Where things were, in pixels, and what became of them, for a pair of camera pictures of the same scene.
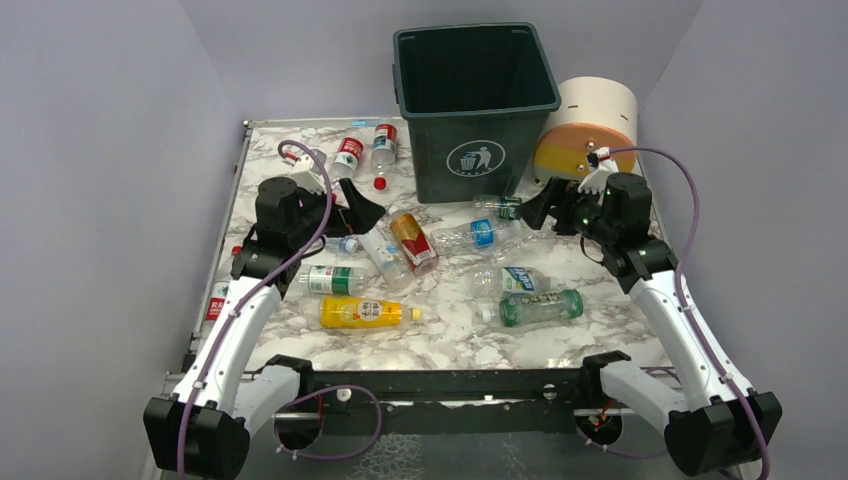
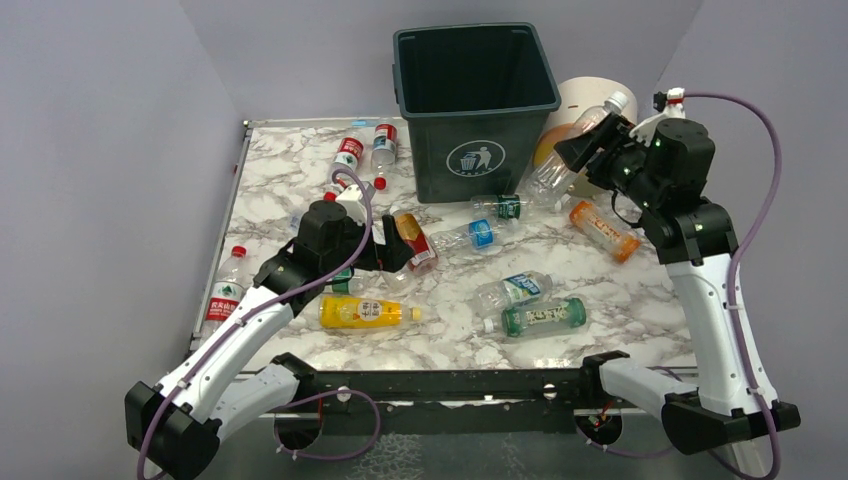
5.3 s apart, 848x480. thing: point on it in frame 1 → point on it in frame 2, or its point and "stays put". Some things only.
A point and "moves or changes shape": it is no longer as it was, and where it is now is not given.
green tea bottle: [536, 308] moves or changes shape
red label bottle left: [349, 152] stays put
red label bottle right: [383, 154] stays put
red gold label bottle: [415, 246] stays put
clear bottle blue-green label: [495, 282] moves or changes shape
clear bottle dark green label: [499, 207] stays put
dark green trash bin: [478, 100] stays put
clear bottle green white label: [334, 280] stays put
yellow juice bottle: [343, 312] stays put
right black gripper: [557, 208] → [602, 149]
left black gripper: [338, 211] → [385, 240]
